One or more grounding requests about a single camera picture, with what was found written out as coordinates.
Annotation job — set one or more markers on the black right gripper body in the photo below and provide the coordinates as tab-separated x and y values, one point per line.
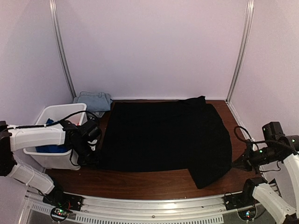
262	157

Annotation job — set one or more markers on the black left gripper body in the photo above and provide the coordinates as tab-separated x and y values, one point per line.
83	151

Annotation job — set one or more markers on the light blue denim skirt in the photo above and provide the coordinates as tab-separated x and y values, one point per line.
95	101

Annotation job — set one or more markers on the black garment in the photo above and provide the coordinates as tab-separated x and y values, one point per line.
150	137

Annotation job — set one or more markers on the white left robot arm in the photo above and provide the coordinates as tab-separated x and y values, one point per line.
61	133

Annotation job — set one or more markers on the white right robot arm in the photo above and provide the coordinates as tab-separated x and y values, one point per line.
260	190

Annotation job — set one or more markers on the white plastic laundry bin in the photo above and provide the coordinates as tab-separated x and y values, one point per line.
66	160

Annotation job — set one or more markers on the blue garment in bin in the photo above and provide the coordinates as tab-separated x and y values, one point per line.
51	149

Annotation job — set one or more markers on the folded grey button shirt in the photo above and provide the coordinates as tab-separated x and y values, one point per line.
97	115

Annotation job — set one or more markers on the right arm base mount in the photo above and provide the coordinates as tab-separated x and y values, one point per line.
246	208

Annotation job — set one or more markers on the front aluminium rail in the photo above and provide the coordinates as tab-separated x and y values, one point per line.
203	210

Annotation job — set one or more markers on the left aluminium frame post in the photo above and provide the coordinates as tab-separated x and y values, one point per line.
60	47

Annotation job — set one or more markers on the aluminium frame post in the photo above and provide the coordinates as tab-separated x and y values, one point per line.
249	14
60	47

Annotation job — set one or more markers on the right aluminium frame post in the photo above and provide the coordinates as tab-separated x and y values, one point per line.
249	14

